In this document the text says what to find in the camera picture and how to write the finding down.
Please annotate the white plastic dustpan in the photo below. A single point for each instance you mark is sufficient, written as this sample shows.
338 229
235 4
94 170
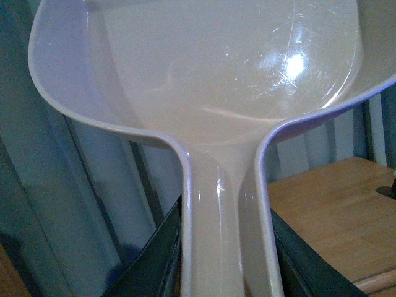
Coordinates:
217 82

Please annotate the light grey curtain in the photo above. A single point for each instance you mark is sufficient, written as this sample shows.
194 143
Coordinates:
69 246

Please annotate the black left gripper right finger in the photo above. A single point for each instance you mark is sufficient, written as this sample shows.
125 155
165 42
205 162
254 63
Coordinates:
303 271

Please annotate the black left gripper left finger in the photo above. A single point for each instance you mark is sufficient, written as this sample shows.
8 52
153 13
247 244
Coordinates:
157 269

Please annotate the wooden nightstand cabinet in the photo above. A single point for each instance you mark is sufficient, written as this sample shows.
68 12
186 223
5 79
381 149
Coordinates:
337 210

